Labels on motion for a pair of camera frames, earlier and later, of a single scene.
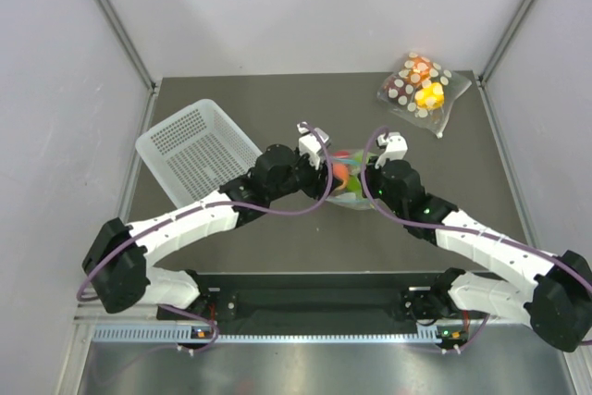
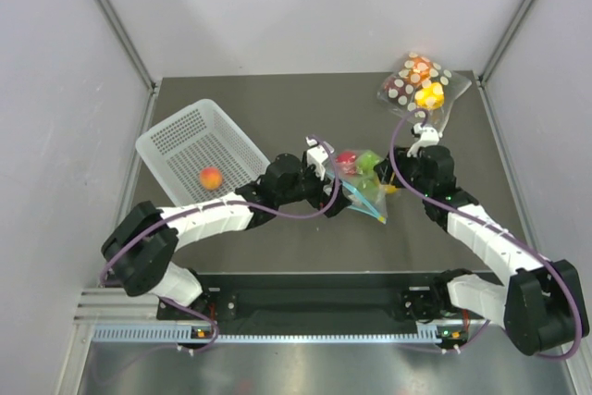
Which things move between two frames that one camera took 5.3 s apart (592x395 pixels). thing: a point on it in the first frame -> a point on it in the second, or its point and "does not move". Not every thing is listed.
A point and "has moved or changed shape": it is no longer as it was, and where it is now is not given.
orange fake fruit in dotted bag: [419, 69] does not move
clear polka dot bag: [423, 91] does not move
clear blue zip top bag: [347, 166] does not move
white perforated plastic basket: [197, 152] does not move
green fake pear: [353, 185] has moved or changed shape
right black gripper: [371, 173] -> [385, 170]
